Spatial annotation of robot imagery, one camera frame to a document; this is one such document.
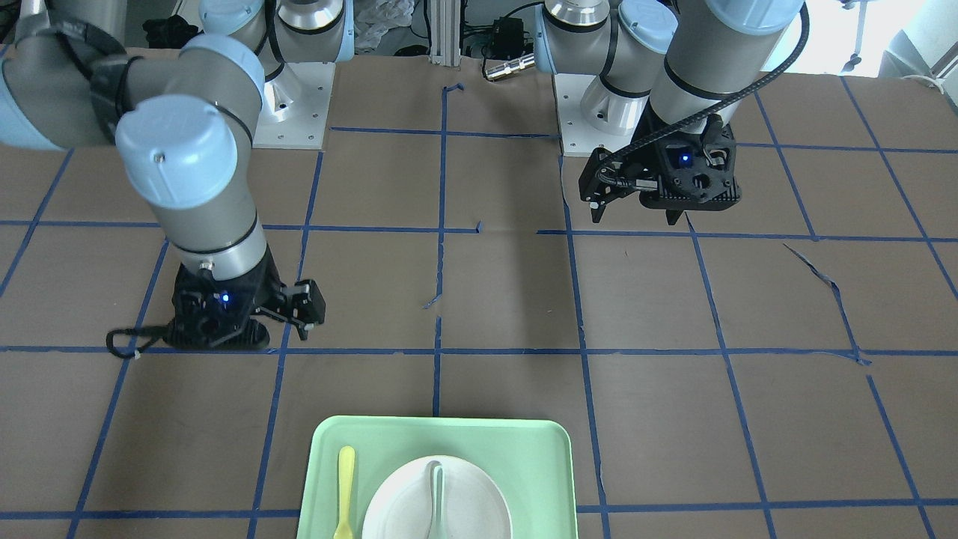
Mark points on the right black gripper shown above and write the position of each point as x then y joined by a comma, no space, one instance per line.
270,288

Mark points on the aluminium frame post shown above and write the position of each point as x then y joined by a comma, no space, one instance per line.
445,32

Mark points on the yellow plastic fork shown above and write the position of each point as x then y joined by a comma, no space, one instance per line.
346,480

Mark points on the white round plate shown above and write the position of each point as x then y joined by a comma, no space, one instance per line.
474,505

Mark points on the light green tray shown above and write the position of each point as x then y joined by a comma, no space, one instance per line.
529,460

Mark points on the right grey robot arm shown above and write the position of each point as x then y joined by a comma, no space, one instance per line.
184,128

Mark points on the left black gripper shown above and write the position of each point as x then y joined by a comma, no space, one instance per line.
650,147

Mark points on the black power adapter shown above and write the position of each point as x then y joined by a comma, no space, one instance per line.
508,38

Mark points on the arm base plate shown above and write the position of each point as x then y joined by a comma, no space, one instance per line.
296,108
591,115

